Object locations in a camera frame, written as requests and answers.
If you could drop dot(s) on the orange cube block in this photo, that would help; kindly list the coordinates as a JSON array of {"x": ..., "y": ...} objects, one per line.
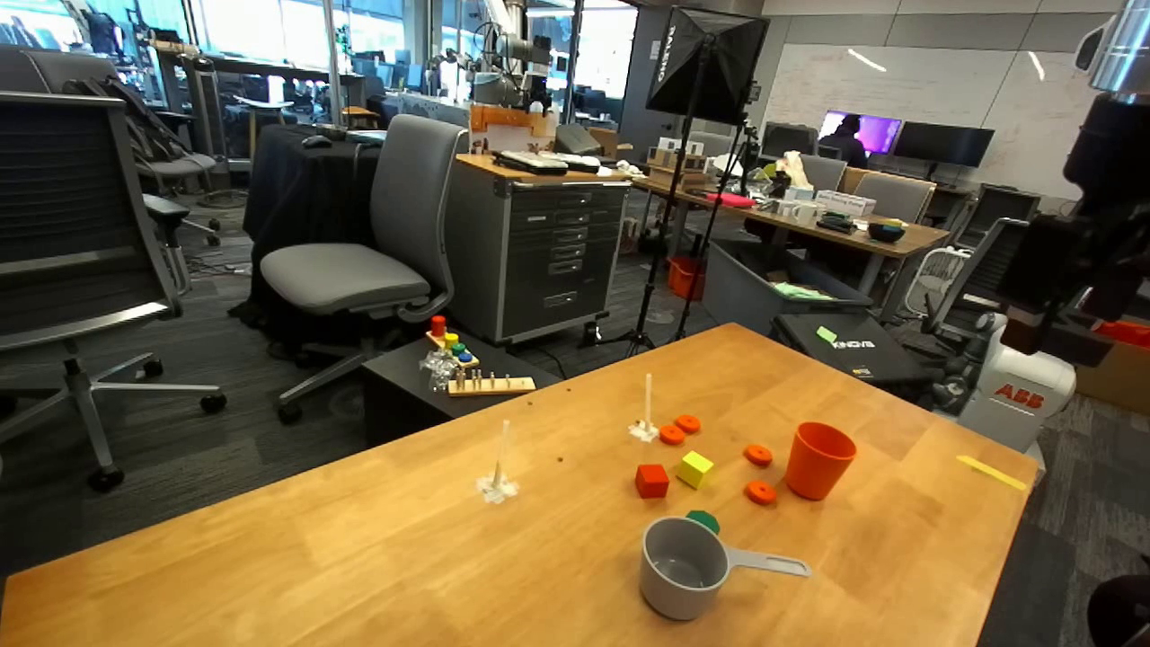
[{"x": 651, "y": 482}]

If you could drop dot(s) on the clear plastic pieces pile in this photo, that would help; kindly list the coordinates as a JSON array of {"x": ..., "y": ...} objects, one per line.
[{"x": 440, "y": 373}]

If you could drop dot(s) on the orange bucket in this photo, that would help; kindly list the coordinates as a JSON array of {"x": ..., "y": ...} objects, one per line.
[{"x": 683, "y": 277}]

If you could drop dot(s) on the wooden peg bar toy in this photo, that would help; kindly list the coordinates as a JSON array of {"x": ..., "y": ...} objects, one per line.
[{"x": 491, "y": 385}]

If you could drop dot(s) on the grey office chair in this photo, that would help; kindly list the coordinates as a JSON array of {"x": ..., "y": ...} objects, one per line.
[{"x": 416, "y": 202}]

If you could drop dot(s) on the green octagonal block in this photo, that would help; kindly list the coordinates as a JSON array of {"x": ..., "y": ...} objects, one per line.
[{"x": 707, "y": 520}]

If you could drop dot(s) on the yellow cube block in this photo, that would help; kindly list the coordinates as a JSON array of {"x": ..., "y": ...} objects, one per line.
[{"x": 696, "y": 469}]

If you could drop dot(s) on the white ABB box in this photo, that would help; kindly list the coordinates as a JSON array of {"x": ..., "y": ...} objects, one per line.
[{"x": 1018, "y": 396}]

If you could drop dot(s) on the cluttered wooden desk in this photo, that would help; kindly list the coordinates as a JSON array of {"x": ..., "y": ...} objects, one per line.
[{"x": 838, "y": 234}]

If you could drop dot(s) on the colourful stacking toy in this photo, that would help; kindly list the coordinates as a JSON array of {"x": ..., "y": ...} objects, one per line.
[{"x": 452, "y": 345}]

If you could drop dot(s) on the black softbox light stand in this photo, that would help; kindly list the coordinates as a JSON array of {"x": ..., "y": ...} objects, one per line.
[{"x": 714, "y": 65}]

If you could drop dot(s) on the low black box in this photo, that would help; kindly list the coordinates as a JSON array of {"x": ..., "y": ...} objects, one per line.
[{"x": 400, "y": 396}]

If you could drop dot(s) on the monitor with purple screen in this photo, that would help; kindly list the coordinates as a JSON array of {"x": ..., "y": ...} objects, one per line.
[{"x": 864, "y": 134}]

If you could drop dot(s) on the black equipment case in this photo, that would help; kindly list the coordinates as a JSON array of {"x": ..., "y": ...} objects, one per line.
[{"x": 892, "y": 355}]

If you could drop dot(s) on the grey drawer cabinet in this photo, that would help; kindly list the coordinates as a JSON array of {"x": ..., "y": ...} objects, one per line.
[{"x": 552, "y": 253}]

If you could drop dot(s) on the white peg stand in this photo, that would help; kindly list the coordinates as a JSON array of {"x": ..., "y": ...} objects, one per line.
[{"x": 646, "y": 433}]

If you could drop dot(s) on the dark mesh office chair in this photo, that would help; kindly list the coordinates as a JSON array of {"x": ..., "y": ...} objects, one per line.
[{"x": 58, "y": 191}]

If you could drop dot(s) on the yellow tape strip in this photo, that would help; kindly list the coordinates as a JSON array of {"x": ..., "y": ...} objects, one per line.
[{"x": 993, "y": 472}]

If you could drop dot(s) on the orange plastic cup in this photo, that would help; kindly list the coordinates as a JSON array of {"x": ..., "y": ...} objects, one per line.
[{"x": 818, "y": 472}]

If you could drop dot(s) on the clear peg stand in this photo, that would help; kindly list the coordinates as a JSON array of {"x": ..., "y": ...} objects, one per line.
[{"x": 497, "y": 487}]

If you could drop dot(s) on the orange disc with hole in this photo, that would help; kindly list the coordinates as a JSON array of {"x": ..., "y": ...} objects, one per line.
[
  {"x": 672, "y": 438},
  {"x": 756, "y": 453},
  {"x": 687, "y": 422},
  {"x": 760, "y": 494}
]

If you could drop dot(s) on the black computer monitor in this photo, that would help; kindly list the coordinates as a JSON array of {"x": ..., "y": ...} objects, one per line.
[{"x": 947, "y": 144}]

